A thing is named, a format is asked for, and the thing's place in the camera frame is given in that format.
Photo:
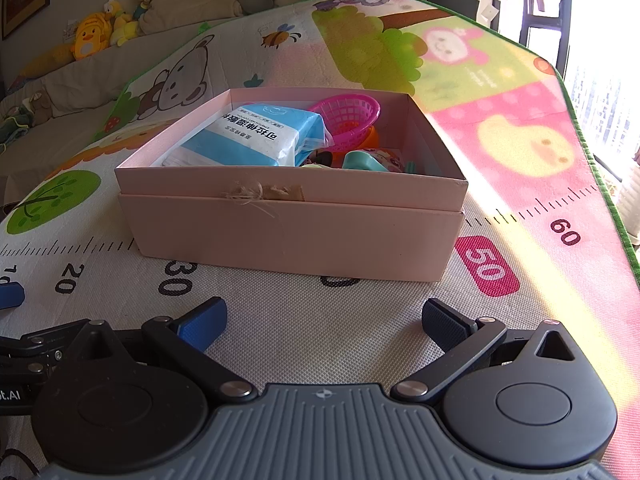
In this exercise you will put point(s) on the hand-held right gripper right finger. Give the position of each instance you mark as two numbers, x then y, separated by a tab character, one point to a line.
445	327

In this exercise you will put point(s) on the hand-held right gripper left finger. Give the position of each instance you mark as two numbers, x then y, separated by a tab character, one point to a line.
200	327

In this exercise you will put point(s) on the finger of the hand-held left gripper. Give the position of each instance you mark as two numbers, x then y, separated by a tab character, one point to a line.
11	296

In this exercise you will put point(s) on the pink cardboard box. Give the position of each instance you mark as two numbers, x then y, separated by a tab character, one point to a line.
300	240

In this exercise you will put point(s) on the pink cartoon toy plate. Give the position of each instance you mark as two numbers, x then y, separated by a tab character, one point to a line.
391	160

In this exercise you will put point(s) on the teal plastic toy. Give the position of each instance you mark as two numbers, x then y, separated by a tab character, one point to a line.
362	161

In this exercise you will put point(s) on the blue tissue packet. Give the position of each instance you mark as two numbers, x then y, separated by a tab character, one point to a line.
250	135

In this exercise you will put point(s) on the pink plastic strainer basket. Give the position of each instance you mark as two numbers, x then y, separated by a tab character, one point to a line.
345	110

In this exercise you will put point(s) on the green trimmed cloth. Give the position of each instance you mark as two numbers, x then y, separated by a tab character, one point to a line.
12	127

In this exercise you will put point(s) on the cartoon printed play mat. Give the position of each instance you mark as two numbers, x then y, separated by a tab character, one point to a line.
500	160

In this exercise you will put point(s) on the orange plastic cup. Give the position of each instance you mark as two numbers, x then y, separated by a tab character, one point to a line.
372	136

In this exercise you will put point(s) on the beige covered sofa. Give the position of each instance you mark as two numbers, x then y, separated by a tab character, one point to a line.
75	90

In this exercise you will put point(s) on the long yellow plush cushion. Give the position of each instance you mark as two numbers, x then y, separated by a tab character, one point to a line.
47	60

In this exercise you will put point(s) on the yellow duck plush toy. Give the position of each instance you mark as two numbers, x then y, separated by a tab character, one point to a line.
90	37

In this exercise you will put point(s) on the small yellow plush toy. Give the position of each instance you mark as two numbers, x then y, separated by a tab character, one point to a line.
120	25

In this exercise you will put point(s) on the white hanging tag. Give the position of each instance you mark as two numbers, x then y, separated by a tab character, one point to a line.
490	5

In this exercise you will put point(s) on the large framed wall picture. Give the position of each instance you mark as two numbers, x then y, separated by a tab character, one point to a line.
25	0

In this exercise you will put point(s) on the black window frame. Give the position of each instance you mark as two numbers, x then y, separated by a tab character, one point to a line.
542	15

